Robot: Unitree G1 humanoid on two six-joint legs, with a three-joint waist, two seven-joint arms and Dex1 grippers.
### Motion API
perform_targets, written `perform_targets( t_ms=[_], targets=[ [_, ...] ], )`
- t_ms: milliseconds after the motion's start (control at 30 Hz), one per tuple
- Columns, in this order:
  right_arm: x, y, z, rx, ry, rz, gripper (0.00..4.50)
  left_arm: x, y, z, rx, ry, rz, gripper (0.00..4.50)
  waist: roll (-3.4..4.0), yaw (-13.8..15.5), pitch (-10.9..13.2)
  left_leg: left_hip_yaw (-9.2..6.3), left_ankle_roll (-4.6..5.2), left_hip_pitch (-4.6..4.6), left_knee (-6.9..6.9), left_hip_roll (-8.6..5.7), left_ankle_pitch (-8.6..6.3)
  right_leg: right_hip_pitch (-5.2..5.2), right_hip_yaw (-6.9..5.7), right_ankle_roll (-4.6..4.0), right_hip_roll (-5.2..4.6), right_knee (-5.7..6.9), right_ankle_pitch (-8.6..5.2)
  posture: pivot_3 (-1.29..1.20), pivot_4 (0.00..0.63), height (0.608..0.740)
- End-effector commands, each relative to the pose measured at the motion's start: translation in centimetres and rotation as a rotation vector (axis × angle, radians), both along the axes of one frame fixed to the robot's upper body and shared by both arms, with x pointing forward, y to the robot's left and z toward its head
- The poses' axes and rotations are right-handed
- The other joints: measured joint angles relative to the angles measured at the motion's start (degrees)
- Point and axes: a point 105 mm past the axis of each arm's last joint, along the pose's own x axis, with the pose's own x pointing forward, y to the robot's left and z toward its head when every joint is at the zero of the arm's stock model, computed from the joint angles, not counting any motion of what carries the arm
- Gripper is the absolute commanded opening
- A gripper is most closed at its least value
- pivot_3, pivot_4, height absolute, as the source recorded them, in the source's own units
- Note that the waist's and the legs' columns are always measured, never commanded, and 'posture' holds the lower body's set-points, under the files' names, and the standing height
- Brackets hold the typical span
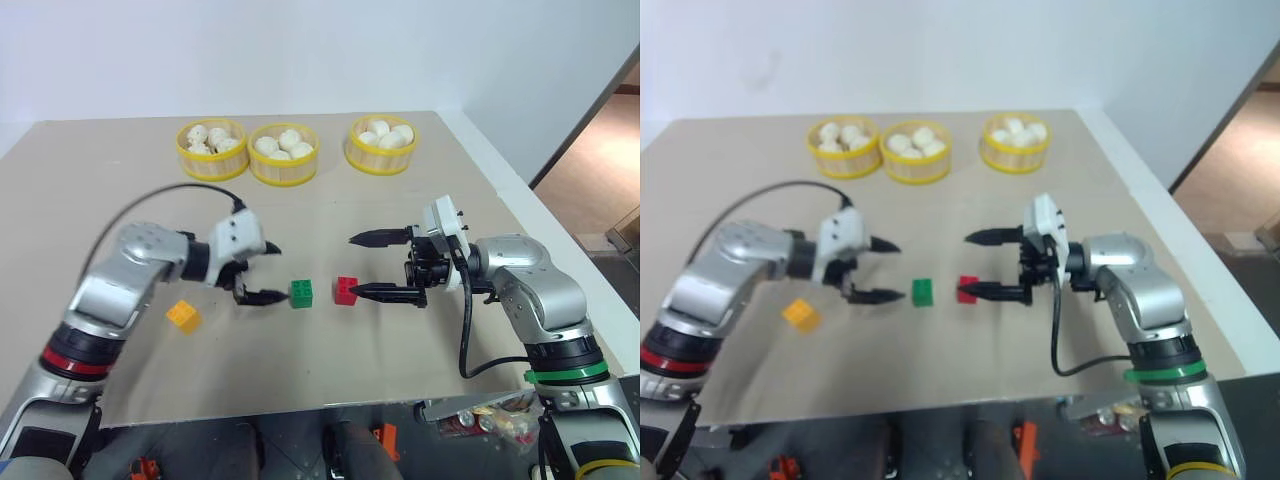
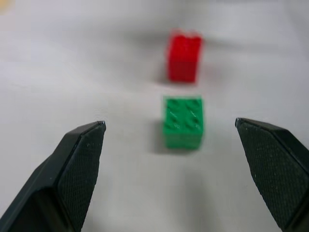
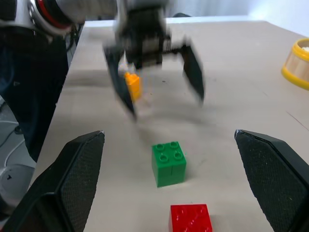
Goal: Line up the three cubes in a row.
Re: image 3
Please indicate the red building block cube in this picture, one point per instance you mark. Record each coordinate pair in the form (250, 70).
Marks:
(190, 218)

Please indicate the orange building block cube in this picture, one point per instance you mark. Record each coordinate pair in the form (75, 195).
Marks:
(134, 84)

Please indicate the green building block cube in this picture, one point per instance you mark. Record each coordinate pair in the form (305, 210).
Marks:
(169, 166)

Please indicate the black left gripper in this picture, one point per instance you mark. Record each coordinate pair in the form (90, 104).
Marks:
(144, 36)

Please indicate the silver rounded robot part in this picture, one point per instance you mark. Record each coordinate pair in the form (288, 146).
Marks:
(14, 186)

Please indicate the dark robot lower body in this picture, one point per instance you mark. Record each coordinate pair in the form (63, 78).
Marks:
(33, 91)

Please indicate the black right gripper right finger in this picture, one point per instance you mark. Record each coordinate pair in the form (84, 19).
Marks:
(272, 178)

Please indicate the yellow rimmed wooden container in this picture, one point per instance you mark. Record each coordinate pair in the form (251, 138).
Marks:
(297, 65)

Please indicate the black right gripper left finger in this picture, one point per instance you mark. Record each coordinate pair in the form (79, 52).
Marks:
(72, 183)

